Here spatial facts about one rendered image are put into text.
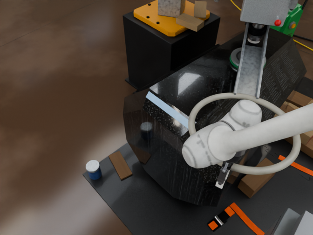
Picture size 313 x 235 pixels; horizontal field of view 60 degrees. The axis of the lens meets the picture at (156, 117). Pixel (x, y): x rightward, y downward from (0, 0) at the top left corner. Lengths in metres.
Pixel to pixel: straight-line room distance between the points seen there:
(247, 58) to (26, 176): 1.84
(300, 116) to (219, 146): 0.22
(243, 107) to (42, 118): 2.16
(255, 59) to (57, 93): 2.00
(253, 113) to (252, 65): 0.74
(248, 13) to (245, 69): 0.29
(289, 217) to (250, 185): 0.83
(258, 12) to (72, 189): 1.72
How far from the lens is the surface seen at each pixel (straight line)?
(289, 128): 0.71
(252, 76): 1.54
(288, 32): 3.40
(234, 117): 0.88
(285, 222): 1.29
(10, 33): 4.12
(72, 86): 2.98
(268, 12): 1.56
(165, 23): 2.29
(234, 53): 1.82
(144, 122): 1.62
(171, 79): 1.60
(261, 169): 1.13
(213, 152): 0.78
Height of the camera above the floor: 1.91
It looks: 49 degrees down
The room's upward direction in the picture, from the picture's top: straight up
